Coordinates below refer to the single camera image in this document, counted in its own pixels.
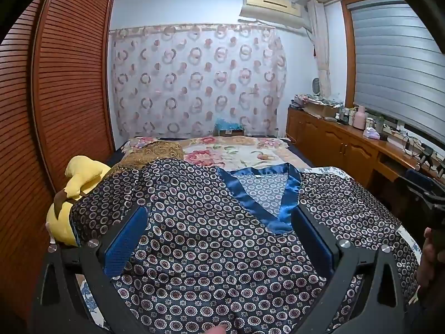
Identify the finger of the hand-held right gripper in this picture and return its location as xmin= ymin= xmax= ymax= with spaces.
xmin=395 ymin=171 xmax=432 ymax=199

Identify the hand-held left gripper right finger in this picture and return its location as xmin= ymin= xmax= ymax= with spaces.
xmin=291 ymin=203 xmax=409 ymax=334

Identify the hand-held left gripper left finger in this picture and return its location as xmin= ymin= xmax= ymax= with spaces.
xmin=33 ymin=205 xmax=150 ymax=334

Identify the navy patterned pajama top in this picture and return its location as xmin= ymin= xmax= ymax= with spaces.
xmin=70 ymin=158 xmax=419 ymax=334

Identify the person's right hand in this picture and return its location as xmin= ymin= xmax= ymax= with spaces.
xmin=417 ymin=228 xmax=445 ymax=288

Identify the white blue floral cloth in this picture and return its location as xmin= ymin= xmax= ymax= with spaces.
xmin=80 ymin=165 xmax=423 ymax=334

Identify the yellow plush toy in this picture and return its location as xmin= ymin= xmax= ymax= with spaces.
xmin=46 ymin=155 xmax=112 ymax=247

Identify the wooden cabinet desk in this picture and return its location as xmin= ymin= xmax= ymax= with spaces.
xmin=286 ymin=106 xmax=445 ymax=188

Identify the gold patterned cloth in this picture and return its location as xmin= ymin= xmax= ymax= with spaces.
xmin=115 ymin=141 xmax=185 ymax=181

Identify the grey window blind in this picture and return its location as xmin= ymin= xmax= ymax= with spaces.
xmin=349 ymin=0 xmax=445 ymax=147

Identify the floral blanket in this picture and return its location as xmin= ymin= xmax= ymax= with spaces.
xmin=125 ymin=136 xmax=310 ymax=175

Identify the cardboard box of clutter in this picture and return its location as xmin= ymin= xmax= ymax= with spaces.
xmin=290 ymin=93 xmax=345 ymax=117

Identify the light blue cloth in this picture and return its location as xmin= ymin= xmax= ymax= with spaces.
xmin=214 ymin=117 xmax=244 ymax=131

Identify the beige window curtain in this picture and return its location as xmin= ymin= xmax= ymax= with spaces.
xmin=308 ymin=0 xmax=331 ymax=98

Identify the circle patterned sheer curtain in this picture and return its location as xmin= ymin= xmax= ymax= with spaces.
xmin=109 ymin=24 xmax=287 ymax=138

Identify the wall air conditioner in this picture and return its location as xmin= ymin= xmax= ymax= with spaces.
xmin=238 ymin=0 xmax=312 ymax=30

